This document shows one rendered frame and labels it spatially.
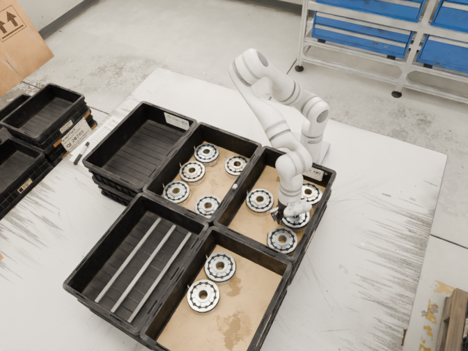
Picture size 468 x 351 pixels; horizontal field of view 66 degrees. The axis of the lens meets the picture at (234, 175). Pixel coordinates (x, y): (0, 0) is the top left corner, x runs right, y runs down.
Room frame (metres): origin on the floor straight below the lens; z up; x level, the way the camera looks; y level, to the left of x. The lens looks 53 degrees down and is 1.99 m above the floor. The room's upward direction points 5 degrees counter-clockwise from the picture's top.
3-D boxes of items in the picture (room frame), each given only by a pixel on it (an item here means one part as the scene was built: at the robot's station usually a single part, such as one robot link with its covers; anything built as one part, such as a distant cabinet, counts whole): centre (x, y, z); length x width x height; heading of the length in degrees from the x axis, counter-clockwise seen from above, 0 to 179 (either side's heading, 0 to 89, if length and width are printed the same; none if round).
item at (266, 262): (0.36, 0.07, 0.87); 0.40 x 0.30 x 0.11; 147
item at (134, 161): (1.03, 0.36, 0.87); 0.40 x 0.30 x 0.11; 147
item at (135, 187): (1.03, 0.36, 0.92); 0.40 x 0.30 x 0.02; 147
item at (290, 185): (0.65, -0.17, 1.12); 0.09 x 0.07 x 0.15; 114
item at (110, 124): (1.25, 0.61, 0.70); 0.33 x 0.23 x 0.01; 148
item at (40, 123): (1.68, 1.08, 0.37); 0.40 x 0.30 x 0.45; 148
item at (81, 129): (1.61, 0.94, 0.41); 0.31 x 0.02 x 0.16; 148
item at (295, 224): (0.66, -0.21, 0.86); 0.10 x 0.10 x 0.01
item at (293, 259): (0.70, -0.14, 0.92); 0.40 x 0.30 x 0.02; 147
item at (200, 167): (0.90, 0.16, 0.86); 0.10 x 0.10 x 0.01
